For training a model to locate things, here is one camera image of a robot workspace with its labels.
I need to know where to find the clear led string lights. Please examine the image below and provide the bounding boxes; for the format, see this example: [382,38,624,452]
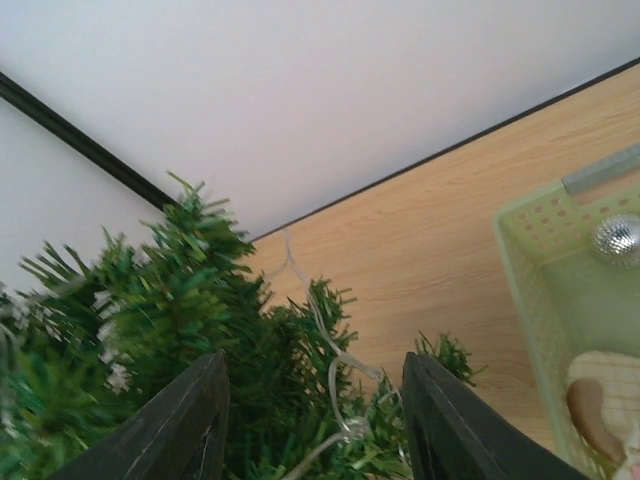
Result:
[0,227,406,480]

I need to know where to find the small green christmas tree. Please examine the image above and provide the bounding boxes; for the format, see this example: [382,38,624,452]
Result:
[0,171,489,480]

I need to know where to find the silver bell ornament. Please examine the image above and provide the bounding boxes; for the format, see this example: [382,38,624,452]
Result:
[591,213,639,267]

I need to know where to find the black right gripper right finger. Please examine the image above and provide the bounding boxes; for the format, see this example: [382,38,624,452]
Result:
[402,352,585,480]

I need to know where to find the green plastic basket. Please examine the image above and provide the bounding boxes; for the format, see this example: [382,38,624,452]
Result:
[494,145,639,479]

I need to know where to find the wooden ornament in basket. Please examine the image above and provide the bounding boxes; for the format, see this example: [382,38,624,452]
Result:
[566,350,639,470]

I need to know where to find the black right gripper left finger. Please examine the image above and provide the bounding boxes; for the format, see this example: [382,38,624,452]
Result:
[50,352,230,480]

